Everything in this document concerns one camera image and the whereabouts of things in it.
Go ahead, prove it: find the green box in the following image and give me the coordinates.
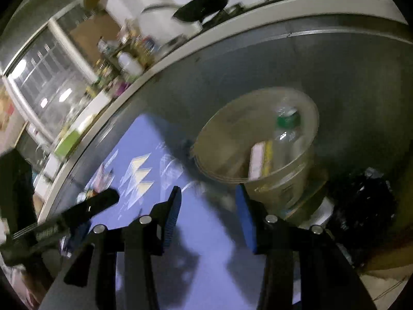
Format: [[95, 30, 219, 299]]
[[53, 129, 83, 159]]

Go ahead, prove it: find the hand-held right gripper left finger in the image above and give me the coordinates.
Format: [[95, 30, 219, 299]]
[[39, 185, 183, 310]]

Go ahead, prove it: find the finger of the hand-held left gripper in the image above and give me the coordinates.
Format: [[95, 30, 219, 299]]
[[65, 188, 121, 224]]

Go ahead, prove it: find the dark cloth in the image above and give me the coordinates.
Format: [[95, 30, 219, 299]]
[[0, 150, 37, 233]]

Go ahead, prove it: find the blue printed mat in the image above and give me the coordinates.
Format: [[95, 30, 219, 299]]
[[58, 113, 302, 310]]

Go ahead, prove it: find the yellow and white carton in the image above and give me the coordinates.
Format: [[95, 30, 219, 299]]
[[248, 140, 275, 180]]

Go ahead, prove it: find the sliding glass window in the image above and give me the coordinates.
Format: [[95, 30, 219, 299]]
[[3, 19, 98, 138]]

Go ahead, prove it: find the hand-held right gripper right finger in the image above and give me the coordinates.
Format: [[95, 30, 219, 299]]
[[235, 185, 378, 310]]

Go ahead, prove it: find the clear plastic bottle green label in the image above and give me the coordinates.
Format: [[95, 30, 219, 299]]
[[273, 98, 308, 169]]

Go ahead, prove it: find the black wok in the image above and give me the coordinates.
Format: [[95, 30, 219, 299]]
[[172, 0, 230, 24]]

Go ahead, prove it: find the translucent plastic trash bin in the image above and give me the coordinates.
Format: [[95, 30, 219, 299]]
[[190, 87, 330, 214]]

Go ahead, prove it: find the white plastic bottle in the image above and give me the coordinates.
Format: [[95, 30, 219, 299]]
[[117, 52, 144, 77]]

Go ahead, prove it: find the row of condiment bottles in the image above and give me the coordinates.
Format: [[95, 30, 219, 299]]
[[84, 22, 160, 99]]

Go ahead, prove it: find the black plastic bag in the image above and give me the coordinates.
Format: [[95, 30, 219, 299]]
[[329, 167, 398, 265]]

